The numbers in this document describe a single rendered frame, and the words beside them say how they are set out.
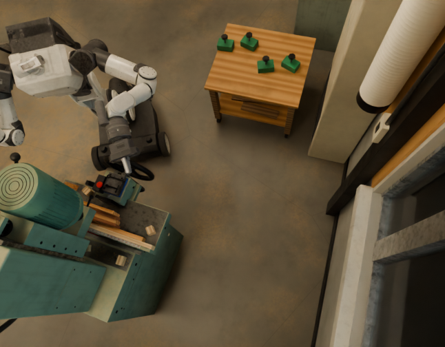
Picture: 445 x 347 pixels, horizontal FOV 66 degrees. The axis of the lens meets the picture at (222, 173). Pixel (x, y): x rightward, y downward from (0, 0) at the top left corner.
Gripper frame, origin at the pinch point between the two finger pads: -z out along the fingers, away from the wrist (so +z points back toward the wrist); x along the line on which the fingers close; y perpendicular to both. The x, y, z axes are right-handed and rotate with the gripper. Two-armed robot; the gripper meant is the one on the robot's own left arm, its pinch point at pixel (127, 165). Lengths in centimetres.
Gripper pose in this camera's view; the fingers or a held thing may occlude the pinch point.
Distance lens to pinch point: 136.3
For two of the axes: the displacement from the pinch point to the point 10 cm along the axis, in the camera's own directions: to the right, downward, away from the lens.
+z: -2.8, -9.5, 1.5
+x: -9.3, 3.1, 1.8
